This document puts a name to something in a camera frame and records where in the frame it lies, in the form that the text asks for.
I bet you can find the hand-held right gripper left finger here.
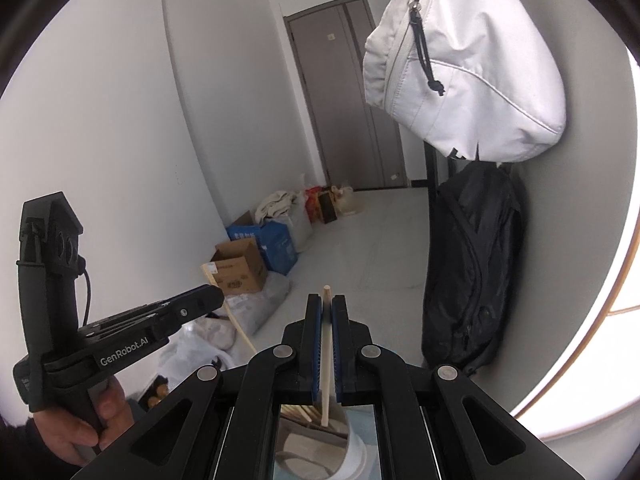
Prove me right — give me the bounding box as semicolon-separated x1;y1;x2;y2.
70;294;326;480

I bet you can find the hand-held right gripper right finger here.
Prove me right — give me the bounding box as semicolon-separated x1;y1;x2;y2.
331;296;586;480

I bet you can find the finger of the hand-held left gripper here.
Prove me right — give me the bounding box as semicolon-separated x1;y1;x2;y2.
149;284;225;337

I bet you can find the single wooden chopstick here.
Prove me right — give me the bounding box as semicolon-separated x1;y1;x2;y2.
201;265;258;356
320;284;333;428

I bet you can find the group of wooden chopsticks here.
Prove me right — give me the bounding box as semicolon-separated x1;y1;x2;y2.
280;405;326;426

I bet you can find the grey white utensil holder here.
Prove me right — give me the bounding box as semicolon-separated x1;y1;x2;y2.
274;405;370;480

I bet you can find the person's left hand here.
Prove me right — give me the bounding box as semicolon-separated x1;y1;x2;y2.
37;377;133;466

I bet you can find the white parcel bag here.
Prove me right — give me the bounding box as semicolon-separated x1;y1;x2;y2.
192;315;236;351

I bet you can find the clear plastic bag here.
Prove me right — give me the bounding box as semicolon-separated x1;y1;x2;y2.
160;330;236;396

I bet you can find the brown cardboard box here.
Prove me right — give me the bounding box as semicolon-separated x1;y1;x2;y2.
201;237;267;297

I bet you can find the teal checked tablecloth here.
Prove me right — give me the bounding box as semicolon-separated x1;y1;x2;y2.
345;406;379;480

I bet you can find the blue cardboard box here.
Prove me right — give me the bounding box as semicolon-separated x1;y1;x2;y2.
226;220;299;276

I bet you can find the white translucent plastic bag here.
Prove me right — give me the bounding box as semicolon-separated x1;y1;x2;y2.
285;192;315;253

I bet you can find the black paper bag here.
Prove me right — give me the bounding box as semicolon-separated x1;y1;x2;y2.
317;190;338;225

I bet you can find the red snack bag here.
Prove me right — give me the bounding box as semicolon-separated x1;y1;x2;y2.
305;186;323;223

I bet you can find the beige plastic bag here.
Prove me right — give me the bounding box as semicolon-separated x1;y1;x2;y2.
332;185;363;218

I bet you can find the black backpack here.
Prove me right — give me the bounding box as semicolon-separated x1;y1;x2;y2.
421;162;527;376

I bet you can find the grey double door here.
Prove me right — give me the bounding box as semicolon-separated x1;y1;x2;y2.
283;0;407;191

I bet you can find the white hanging bag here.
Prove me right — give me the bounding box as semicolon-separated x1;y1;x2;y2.
362;0;567;162

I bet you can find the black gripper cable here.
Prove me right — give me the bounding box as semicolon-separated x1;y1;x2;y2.
75;256;95;328

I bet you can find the window with wooden frame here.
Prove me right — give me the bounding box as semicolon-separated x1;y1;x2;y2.
515;45;640;441

